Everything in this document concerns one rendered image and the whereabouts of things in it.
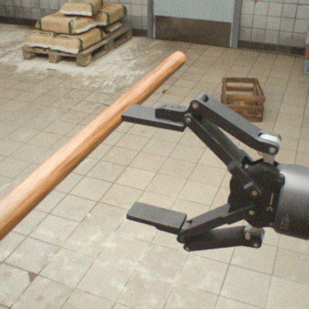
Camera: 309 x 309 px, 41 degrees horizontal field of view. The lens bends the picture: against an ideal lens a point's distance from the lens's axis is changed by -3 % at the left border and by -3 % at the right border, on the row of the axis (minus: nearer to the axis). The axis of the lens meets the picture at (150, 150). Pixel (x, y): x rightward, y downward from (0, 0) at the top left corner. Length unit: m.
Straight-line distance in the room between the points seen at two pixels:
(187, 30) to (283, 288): 3.82
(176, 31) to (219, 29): 0.54
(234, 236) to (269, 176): 0.10
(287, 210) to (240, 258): 1.67
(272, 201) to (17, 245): 1.86
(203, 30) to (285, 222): 4.82
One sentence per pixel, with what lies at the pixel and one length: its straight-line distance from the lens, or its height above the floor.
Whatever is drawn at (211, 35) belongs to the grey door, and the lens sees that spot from 5.19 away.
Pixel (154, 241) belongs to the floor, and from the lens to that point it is 2.14.
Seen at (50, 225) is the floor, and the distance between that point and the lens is 2.29.
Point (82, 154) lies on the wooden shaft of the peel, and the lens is 0.51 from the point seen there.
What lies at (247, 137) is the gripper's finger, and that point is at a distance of 0.42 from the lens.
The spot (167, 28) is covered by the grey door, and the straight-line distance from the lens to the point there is 5.33.
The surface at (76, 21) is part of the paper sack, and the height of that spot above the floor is 0.43.
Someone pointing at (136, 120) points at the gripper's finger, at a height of 1.26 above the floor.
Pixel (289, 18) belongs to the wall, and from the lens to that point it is 5.02.
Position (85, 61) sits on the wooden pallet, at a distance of 4.45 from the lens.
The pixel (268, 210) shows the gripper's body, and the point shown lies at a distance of 0.46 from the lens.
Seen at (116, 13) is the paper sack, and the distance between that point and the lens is 5.12.
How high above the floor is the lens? 1.46
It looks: 31 degrees down
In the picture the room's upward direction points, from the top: straight up
